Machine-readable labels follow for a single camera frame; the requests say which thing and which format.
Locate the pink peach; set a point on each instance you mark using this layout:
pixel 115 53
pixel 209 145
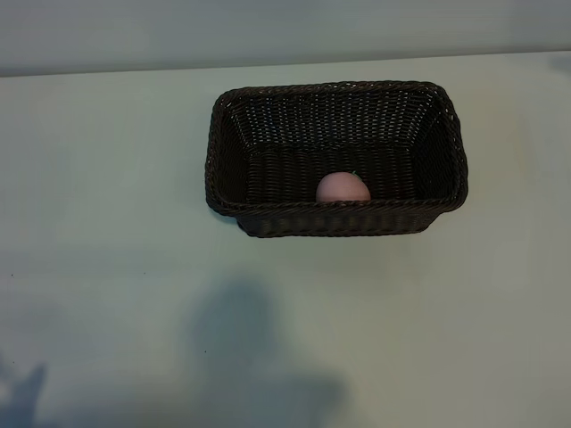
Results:
pixel 343 189

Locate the dark brown wicker basket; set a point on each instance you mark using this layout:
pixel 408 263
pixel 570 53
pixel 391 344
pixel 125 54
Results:
pixel 339 134

